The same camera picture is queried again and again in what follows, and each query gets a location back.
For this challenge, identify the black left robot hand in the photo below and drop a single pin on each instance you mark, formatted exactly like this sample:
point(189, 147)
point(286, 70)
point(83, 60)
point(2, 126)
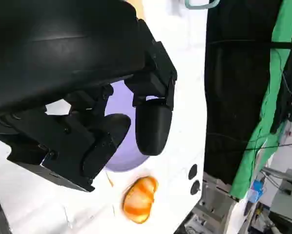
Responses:
point(50, 61)

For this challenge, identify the lilac plate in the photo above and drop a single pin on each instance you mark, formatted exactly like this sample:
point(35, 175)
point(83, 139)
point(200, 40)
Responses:
point(126, 158)

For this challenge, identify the pale green mug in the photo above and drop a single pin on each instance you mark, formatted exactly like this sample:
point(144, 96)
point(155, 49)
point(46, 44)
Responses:
point(197, 7)

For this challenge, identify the orange striped toy bread roll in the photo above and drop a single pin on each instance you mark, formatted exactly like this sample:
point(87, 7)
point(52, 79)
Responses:
point(139, 200)

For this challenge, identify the black backdrop curtain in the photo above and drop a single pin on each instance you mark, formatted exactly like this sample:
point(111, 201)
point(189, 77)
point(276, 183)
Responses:
point(236, 85)

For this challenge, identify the green cloth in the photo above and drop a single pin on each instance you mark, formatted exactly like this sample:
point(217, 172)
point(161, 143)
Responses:
point(258, 126)

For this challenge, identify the blue box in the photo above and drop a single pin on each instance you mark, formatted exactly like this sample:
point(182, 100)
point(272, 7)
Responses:
point(258, 186)

